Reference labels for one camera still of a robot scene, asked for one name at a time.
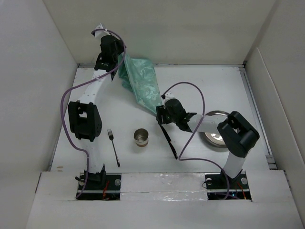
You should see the green satin placemat cloth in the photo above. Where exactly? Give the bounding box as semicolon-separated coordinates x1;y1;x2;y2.
118;54;162;115

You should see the metal cup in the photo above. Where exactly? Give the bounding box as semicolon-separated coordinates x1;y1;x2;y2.
134;128;149;147

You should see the black table knife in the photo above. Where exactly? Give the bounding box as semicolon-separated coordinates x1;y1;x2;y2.
160;125;178;160

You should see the round metal plate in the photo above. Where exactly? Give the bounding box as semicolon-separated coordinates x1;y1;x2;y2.
203;110;228;148

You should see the dark metal fork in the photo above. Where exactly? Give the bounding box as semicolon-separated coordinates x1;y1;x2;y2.
107;129;121;167

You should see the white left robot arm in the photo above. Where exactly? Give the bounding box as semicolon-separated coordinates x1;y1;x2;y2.
68;35;124;189

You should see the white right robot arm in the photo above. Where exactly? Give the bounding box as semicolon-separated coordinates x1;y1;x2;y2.
156;98;260;188

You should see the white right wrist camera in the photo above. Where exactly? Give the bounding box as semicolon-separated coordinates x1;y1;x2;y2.
161;92;174;100

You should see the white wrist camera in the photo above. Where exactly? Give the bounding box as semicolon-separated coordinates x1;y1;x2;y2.
91;23;107;39
161;92;174;100

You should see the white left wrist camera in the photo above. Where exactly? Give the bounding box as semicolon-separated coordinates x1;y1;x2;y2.
91;23;107;39

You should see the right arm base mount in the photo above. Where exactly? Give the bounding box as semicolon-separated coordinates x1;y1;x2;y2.
202;172;252;200

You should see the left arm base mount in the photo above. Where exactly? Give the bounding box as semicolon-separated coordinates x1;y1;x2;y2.
75;171;122;201

